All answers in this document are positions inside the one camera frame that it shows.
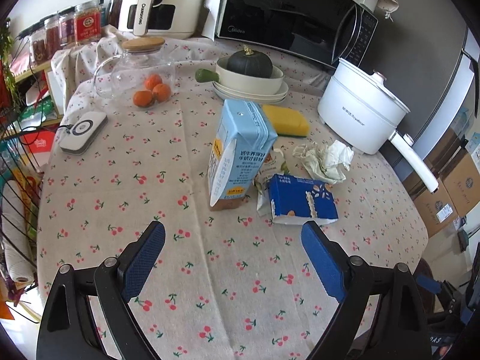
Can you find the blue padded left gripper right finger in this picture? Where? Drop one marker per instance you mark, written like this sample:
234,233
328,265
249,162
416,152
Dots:
379,314

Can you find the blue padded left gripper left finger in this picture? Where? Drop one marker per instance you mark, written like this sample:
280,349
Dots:
68,329

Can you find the dark blue carton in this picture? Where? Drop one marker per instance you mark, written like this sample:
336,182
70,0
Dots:
295,201

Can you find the yellow green sponge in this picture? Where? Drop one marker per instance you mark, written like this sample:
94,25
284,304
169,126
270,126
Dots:
286,122

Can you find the lower cardboard box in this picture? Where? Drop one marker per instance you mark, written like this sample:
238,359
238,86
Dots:
436,209

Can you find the cardboard box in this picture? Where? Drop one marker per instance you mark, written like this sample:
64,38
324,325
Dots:
461,180
436,209

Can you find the upper cardboard box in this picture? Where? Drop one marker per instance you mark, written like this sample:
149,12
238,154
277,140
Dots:
461,180

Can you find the crumpled dirty paper napkin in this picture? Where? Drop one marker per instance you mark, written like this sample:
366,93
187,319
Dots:
326,163

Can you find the light blue printed box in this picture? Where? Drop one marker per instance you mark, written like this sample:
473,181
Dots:
473,147

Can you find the torn nut snack packet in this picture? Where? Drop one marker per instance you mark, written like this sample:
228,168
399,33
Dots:
274,163

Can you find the white electric cooking pot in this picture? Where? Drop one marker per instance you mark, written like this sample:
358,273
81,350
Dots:
365,114

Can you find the cherry print tablecloth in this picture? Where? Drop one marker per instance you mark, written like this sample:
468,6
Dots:
228,284

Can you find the tall light blue milk carton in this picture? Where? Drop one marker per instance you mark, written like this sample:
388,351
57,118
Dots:
243,140

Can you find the stacked cream plates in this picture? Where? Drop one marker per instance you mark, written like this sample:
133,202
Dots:
226,93

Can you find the glass pitcher with wooden lid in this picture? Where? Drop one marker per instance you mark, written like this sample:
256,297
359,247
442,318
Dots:
119,77

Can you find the cream ceramic bowl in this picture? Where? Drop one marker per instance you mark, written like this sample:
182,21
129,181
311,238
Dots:
249,84

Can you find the grey refrigerator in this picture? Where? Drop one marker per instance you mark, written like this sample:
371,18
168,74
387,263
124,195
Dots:
433,74

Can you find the dark green pumpkin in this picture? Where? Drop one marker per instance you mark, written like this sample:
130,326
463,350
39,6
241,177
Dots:
250,62

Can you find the red filled glass jar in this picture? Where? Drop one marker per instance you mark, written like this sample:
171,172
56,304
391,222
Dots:
51,25

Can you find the red label spice jar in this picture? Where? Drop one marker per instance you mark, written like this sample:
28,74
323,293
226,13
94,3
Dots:
87,22

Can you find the black microwave oven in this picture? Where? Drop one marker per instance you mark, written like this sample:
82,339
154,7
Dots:
324,31

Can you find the cream air fryer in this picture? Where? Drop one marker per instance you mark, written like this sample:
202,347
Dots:
155,18

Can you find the white wireless charger pad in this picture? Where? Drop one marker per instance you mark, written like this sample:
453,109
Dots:
83,132

